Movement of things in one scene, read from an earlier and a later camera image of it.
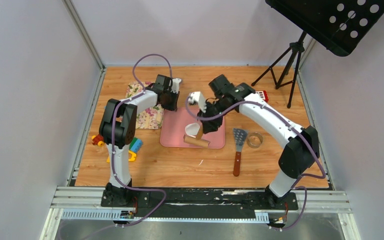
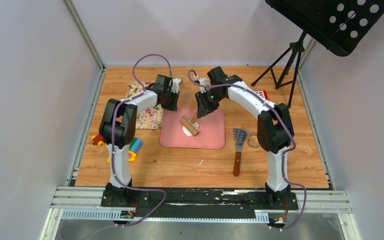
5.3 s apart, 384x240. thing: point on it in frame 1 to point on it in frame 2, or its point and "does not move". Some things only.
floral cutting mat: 151,118 does not move
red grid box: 263,94 does not move
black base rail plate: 203,203 does not move
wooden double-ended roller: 197,140 to 191,125
